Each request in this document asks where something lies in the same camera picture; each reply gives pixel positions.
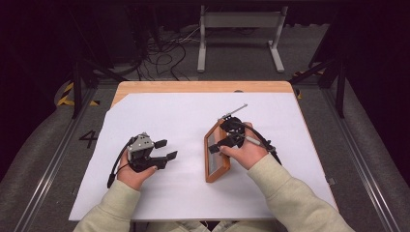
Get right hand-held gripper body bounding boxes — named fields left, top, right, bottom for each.
left=220, top=102, right=249, bottom=150

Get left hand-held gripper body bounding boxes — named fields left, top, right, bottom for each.
left=126, top=131, right=169, bottom=174

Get wooden picture frame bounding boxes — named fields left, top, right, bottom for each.
left=203, top=118, right=232, bottom=184

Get person's right hand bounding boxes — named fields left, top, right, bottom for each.
left=216, top=121, right=270, bottom=171

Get person's left hand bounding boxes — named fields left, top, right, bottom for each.
left=116, top=159, right=160, bottom=191

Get white paper sheet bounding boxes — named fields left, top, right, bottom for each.
left=68, top=92, right=338, bottom=222

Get wooden table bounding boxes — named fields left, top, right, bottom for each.
left=110, top=80, right=306, bottom=118

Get person's legs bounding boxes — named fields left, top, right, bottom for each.
left=145, top=219, right=278, bottom=232

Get black metal stand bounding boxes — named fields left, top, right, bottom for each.
left=288, top=57, right=348, bottom=119
left=68, top=47, right=128, bottom=120

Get grey metal stand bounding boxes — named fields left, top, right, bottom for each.
left=196, top=4, right=289, bottom=74

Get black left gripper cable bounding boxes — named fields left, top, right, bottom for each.
left=106, top=136, right=135, bottom=189

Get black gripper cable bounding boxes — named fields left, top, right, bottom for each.
left=106, top=136, right=135, bottom=189
left=236, top=121, right=282, bottom=166

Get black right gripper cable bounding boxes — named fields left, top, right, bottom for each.
left=236, top=121, right=282, bottom=166

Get aluminium floor rail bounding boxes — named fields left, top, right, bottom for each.
left=12, top=86, right=99, bottom=232
left=321, top=86, right=402, bottom=232

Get tangle of black floor cables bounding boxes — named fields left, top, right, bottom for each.
left=134, top=25, right=201, bottom=82

